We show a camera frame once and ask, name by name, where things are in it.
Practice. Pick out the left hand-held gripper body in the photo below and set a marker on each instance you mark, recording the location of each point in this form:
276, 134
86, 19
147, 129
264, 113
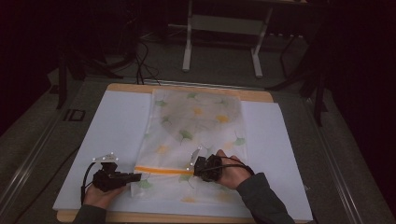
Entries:
106, 180

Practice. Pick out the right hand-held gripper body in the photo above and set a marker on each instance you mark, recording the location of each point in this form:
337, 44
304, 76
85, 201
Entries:
211, 169

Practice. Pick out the leaf print mesh laundry bag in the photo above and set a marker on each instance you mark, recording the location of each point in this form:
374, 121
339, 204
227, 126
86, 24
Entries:
186, 140

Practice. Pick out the person's left hand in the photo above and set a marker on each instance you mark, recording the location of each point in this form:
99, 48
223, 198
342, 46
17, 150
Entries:
99, 197

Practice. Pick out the person's right hand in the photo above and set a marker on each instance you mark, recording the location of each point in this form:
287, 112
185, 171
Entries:
233, 174

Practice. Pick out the white table mat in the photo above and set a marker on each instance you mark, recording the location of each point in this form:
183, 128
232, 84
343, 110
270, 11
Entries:
118, 130

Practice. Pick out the grey garment inside bag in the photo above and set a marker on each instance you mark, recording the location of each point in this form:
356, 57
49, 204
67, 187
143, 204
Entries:
199, 112

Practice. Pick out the black tripod stand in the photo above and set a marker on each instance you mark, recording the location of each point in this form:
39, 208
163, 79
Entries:
62, 81

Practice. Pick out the black metal stand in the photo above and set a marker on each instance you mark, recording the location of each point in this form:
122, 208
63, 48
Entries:
319, 93

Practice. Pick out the black rectangular floor bracket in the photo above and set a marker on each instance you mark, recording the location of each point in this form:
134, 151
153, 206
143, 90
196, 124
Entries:
74, 115

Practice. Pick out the aluminium rail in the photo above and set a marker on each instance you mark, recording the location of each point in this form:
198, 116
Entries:
28, 168
336, 168
199, 84

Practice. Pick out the white metal desk frame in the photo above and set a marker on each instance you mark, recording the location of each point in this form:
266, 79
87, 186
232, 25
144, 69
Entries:
187, 46

